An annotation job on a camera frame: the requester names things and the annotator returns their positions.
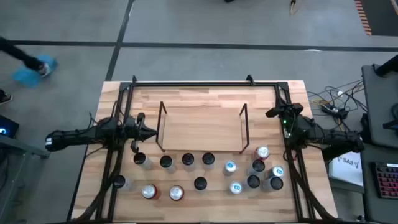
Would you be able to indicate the person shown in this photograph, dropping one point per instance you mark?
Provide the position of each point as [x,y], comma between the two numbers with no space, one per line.
[18,54]

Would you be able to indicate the backlit black keyboard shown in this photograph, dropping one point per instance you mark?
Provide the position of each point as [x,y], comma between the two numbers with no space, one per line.
[387,180]

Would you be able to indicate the Celsius Peach Vibe can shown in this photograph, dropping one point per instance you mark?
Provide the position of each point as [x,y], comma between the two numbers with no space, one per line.
[200,183]
[188,158]

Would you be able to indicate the blue-banded Celsius can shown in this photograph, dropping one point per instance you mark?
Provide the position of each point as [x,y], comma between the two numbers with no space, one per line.
[258,165]

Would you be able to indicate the grey keyboard desk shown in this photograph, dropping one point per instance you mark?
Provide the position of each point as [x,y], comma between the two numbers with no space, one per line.
[368,193]

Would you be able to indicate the Celsius Tropical Vibe can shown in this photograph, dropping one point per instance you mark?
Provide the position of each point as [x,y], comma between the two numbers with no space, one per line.
[253,181]
[140,158]

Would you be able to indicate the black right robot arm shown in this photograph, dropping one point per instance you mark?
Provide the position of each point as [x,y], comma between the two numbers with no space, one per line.
[335,138]

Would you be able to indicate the black power strip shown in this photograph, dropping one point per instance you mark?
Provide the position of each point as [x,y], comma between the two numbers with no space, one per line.
[334,110]

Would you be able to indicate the black vertical pole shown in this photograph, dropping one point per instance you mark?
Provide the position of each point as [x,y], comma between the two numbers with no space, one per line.
[387,67]

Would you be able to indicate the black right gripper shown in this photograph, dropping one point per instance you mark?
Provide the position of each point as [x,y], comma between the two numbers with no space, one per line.
[290,124]

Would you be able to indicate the grey side desk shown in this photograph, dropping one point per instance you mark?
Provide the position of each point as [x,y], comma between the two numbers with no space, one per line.
[379,102]

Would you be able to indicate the grey metal stand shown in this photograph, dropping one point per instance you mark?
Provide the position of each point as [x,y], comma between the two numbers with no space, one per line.
[31,149]

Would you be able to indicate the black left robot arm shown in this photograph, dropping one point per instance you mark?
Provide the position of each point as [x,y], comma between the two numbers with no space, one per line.
[77,137]

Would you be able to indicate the black device with blue light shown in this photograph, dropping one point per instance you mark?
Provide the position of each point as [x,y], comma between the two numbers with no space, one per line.
[9,126]

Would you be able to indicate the wooden shelf with black frame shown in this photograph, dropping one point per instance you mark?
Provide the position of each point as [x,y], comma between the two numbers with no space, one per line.
[202,130]

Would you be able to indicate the black mat with orange stripes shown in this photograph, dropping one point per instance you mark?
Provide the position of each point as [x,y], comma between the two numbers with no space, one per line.
[382,18]

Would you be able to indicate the white paper sign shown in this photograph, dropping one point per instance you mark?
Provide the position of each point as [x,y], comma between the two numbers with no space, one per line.
[348,171]

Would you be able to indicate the black metal table frame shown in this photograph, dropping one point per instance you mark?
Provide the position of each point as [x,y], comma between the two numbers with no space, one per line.
[202,84]

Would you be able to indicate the Red Bull can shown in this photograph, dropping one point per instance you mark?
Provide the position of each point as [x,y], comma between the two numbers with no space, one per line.
[230,166]
[276,171]
[235,187]

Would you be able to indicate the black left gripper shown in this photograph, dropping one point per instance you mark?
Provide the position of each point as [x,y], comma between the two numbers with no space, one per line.
[136,132]

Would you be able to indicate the black desk mount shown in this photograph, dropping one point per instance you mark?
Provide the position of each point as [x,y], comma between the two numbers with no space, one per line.
[393,124]

